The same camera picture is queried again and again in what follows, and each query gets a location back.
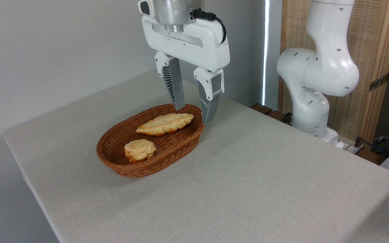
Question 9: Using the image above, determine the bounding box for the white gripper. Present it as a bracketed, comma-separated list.
[142, 15, 231, 125]

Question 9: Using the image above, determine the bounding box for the long leaf-shaped bread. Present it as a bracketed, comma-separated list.
[136, 113, 195, 136]

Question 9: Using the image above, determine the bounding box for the small round bread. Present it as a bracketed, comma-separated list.
[124, 139, 157, 164]

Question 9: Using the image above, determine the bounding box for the brown wicker oval basket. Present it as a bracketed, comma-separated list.
[96, 103, 205, 179]

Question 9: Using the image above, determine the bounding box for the dark brown wooden block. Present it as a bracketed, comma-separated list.
[357, 148, 388, 166]
[266, 110, 288, 123]
[250, 103, 273, 115]

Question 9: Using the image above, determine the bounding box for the grey tablecloth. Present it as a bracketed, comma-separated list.
[2, 71, 389, 243]

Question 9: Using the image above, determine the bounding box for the wooden rattan folding screen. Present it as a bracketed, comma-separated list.
[278, 0, 389, 146]

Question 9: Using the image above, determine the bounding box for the dark metal screen hinge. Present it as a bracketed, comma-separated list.
[369, 73, 389, 92]

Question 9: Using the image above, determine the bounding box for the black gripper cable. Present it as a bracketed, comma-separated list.
[192, 9, 227, 45]

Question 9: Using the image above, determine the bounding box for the black plug with cable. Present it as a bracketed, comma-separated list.
[354, 137, 384, 151]

